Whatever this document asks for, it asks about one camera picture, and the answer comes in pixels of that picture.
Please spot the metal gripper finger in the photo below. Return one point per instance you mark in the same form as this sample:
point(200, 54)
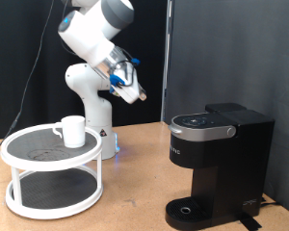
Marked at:
point(144, 97)
point(141, 93)

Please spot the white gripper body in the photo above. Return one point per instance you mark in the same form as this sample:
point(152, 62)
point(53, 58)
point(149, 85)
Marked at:
point(130, 89)

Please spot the white ceramic mug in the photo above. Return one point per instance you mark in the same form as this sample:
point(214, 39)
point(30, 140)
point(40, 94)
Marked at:
point(73, 133)

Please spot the black Keurig coffee machine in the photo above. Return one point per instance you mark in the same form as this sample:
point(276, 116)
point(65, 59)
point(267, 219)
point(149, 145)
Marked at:
point(234, 160)

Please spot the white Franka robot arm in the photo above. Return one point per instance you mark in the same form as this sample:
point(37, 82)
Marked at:
point(93, 32)

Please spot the black curtain backdrop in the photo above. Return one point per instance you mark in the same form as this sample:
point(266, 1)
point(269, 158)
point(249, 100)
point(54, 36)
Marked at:
point(151, 32)

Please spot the white two-tier turntable shelf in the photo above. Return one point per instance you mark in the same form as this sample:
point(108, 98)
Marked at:
point(54, 189)

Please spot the gray backdrop panel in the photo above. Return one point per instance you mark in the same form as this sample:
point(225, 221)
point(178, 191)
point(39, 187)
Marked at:
point(287, 96)

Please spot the black tape strip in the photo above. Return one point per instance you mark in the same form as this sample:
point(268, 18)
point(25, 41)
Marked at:
point(249, 224)

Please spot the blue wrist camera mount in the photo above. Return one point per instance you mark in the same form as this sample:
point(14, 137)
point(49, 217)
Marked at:
point(116, 80)

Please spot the vertical metal frame pole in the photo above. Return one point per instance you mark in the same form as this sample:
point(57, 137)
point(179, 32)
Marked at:
point(165, 80)

